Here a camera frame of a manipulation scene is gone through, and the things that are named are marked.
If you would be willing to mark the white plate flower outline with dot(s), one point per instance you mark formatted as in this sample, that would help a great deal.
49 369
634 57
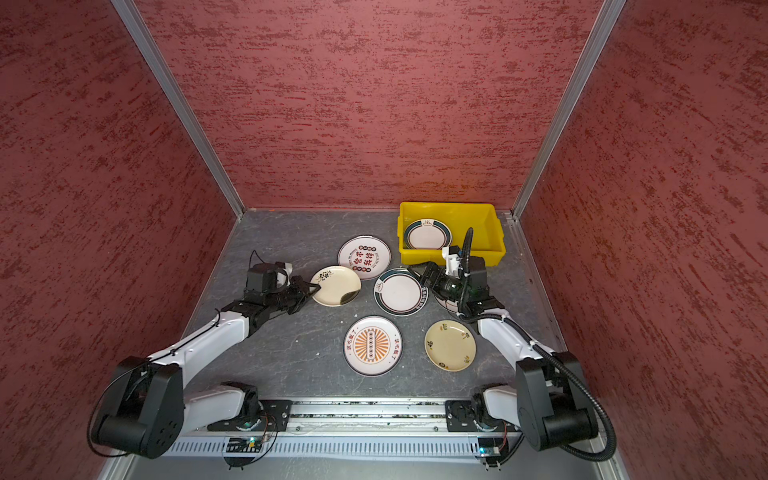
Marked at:
450 305

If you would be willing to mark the cream plate green patch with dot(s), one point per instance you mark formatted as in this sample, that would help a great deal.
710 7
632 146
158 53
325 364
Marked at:
339 286

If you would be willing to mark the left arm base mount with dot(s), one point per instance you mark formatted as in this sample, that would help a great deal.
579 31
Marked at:
272 415

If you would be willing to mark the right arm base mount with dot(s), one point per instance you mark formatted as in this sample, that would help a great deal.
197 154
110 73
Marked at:
469 416

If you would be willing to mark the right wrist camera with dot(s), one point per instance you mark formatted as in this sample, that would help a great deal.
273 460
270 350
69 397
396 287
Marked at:
453 259

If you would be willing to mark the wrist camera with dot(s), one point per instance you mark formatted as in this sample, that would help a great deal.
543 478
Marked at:
453 259
286 267

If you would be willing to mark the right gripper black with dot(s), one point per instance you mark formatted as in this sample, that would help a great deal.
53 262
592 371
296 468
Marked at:
427 275

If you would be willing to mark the aluminium corner post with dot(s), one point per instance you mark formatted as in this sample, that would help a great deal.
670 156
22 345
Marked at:
134 23
603 26

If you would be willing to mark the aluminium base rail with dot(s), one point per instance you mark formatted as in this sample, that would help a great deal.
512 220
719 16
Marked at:
377 429

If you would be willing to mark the orange sunburst plate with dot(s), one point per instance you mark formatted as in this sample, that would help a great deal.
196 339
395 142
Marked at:
372 346

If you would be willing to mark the circuit board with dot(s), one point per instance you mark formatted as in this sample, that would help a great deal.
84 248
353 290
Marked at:
491 452
241 452

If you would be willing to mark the yellow plastic bin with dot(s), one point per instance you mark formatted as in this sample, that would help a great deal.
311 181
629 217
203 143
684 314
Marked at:
487 240

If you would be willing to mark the aluminium corner post left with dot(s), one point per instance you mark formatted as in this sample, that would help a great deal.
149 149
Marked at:
134 23

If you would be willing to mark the left circuit board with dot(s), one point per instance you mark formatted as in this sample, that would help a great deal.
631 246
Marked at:
241 452

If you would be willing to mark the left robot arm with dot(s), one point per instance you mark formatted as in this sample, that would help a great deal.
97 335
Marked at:
145 408

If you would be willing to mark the green red rim plate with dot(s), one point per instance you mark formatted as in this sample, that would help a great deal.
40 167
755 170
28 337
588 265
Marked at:
427 234

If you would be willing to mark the cream plate small flowers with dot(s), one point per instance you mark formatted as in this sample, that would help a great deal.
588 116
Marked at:
450 346

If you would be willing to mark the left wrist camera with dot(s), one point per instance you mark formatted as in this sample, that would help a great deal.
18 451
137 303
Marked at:
286 267

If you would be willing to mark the white plate red characters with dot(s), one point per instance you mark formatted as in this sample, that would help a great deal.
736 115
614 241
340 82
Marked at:
366 255

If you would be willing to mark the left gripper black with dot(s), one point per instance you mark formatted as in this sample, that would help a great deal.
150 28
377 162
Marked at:
301 287

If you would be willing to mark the right circuit board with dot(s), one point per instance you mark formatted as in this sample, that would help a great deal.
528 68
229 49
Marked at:
491 452

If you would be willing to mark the green rim plate centre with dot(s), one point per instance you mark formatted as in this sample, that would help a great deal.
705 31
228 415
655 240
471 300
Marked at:
398 292

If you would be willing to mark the aluminium corner post right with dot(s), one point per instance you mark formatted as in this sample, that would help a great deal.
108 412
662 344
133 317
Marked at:
603 26

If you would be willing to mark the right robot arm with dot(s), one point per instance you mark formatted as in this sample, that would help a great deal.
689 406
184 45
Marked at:
550 402

